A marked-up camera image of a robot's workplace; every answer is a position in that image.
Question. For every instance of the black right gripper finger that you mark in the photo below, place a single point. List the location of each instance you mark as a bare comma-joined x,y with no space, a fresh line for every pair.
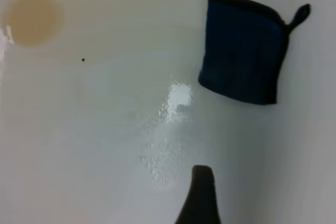
200,200

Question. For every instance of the brown coffee puddle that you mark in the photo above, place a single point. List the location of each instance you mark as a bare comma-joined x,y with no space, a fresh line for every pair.
32,19

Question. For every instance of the dark blue cleaning cloth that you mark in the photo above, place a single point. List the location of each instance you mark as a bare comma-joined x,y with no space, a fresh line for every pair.
241,51

